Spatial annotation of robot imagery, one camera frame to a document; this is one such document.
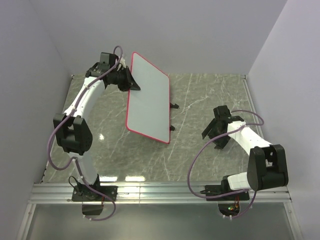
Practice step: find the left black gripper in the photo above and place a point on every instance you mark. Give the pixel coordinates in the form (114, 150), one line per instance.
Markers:
(130, 83)

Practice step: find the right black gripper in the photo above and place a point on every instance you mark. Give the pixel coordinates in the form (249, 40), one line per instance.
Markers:
(213, 125)

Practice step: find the red framed whiteboard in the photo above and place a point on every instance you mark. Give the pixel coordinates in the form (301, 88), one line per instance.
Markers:
(148, 109)

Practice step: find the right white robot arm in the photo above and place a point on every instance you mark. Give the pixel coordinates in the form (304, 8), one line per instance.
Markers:
(267, 164)

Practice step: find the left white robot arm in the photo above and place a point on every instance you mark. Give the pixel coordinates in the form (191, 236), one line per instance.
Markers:
(72, 131)

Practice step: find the black whiteboard stand foot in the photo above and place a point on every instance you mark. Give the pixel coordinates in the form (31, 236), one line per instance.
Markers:
(174, 106)

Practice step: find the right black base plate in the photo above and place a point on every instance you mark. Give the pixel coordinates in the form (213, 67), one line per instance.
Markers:
(214, 190)

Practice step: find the aluminium mounting rail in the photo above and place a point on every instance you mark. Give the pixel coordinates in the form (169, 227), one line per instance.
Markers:
(143, 193)

